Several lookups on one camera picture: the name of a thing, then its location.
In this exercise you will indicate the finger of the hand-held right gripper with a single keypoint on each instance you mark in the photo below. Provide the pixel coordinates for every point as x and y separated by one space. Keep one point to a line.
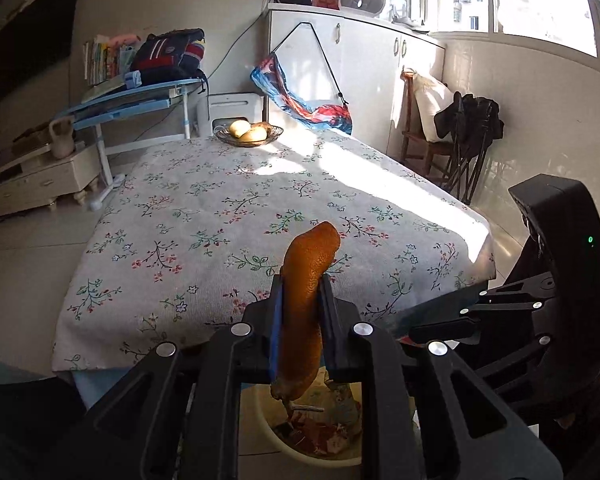
520 292
445 332

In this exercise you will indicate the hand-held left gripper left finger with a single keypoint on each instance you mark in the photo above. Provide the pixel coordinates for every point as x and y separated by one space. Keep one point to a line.
277 330

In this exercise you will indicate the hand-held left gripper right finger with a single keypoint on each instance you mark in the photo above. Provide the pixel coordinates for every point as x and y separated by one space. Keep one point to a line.
330 320

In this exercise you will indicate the orange peel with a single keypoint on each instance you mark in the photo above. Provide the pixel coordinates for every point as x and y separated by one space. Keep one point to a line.
305 280

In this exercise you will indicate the yellow plastic bin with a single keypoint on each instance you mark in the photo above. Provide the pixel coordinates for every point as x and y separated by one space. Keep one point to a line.
270 425

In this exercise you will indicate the red snack packet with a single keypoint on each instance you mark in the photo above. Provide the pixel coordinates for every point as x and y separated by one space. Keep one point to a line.
325 435

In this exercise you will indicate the white stick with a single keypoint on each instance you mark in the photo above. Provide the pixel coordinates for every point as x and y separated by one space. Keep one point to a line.
305 407

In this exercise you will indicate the floral tablecloth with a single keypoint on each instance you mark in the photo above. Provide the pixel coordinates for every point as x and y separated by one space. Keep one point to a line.
205 220

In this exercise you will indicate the black folding chair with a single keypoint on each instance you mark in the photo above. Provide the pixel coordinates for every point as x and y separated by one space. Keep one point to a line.
472 120

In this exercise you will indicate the wooden chair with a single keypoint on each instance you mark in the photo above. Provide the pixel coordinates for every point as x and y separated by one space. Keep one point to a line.
420 145

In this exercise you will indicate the white pillow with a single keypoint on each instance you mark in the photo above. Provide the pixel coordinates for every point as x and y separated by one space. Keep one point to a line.
432 105

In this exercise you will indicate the wicker fruit basket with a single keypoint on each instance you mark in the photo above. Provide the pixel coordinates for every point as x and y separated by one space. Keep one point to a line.
275 135

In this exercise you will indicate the yellow fruit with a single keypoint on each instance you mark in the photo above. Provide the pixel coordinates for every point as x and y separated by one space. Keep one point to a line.
255 134
238 127

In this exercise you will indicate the brown fruit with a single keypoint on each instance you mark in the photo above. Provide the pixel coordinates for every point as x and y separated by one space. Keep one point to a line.
265 126

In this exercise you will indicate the colourful printed bag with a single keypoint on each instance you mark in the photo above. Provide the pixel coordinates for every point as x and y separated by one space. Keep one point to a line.
325 115

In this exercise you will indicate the white floor appliance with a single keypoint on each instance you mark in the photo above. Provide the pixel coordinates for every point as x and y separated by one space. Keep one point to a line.
230 107

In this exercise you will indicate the white cabinet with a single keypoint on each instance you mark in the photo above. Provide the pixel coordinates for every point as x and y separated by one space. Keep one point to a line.
370 70

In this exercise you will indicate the grey shoe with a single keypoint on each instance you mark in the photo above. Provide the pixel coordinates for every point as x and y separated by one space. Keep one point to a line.
407 20

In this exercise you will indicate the blue study desk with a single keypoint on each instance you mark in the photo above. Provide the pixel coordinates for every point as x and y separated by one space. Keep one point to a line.
125 105

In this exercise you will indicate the white television stand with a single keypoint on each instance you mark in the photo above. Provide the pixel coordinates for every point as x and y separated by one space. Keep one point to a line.
40 180

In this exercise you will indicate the pink kettle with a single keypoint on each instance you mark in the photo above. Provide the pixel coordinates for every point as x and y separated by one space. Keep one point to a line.
62 142

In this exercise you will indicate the small blue box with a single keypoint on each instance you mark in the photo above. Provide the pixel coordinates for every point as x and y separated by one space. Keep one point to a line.
132 80

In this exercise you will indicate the dark striped backpack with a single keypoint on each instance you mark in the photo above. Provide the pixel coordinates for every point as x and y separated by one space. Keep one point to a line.
167 57

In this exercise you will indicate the row of books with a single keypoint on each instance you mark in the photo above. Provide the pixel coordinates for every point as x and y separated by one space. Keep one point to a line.
102 60

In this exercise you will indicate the pink plush toy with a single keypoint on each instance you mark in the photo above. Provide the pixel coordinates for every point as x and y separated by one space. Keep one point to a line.
125 38

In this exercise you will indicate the black television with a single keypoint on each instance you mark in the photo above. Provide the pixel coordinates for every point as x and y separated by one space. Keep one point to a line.
35 35

